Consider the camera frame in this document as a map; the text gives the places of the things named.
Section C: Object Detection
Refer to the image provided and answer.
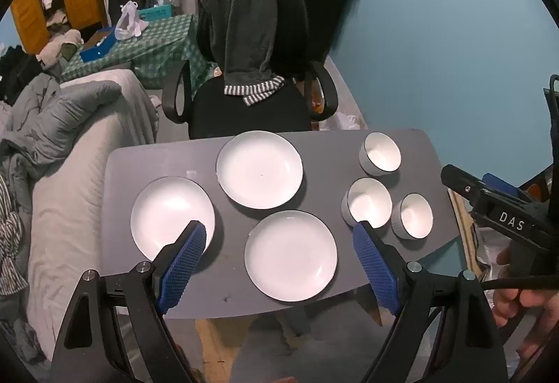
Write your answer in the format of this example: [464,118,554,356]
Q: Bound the black office chair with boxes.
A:
[161,0,339,141]

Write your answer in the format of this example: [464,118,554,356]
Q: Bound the grey sweater with striped cuffs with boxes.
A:
[203,0,286,106]

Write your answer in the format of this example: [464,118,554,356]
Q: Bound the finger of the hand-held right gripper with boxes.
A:
[440,165,485,209]
[482,173,531,202]

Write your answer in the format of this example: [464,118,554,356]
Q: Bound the white plastic bag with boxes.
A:
[114,1,151,41]

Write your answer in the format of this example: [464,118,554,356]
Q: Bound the white bin bag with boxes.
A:
[329,110,368,131]

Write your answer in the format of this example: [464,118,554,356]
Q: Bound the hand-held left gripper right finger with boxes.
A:
[351,221,509,383]

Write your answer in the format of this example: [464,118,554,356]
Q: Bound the blue flat box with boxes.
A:
[79,28,118,63]

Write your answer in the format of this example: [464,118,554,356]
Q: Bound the striped cloth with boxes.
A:
[0,178,29,296]

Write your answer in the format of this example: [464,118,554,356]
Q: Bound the black clothes pile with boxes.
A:
[0,44,44,104]

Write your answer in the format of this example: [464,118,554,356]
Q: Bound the black cable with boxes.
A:
[480,274,559,292]

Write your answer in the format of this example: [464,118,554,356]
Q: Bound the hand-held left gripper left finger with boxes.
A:
[49,221,208,383]

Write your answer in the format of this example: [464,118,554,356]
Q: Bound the grey puffy duvet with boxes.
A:
[0,73,123,187]

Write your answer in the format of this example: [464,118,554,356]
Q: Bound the cardboard sheets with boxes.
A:
[449,188,492,279]

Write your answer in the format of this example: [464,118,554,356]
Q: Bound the orange snack packet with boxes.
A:
[306,77,328,118]

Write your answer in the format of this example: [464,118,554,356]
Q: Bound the teal plastic crate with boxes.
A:
[137,4,175,22]

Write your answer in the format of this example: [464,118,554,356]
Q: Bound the white bowl with dark rim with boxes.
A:
[359,132,402,176]
[391,193,434,240]
[341,177,393,229]

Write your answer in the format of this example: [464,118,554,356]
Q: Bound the person's grey trousers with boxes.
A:
[231,309,385,383]

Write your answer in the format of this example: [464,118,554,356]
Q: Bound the person's right hand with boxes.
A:
[492,247,559,361]

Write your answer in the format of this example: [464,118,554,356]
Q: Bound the green checkered tablecloth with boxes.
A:
[61,14,219,89]

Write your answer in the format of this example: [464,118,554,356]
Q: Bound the grey bed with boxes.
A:
[26,68,160,362]

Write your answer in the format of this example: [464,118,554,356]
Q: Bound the beige clothes pile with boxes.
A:
[37,9,84,69]

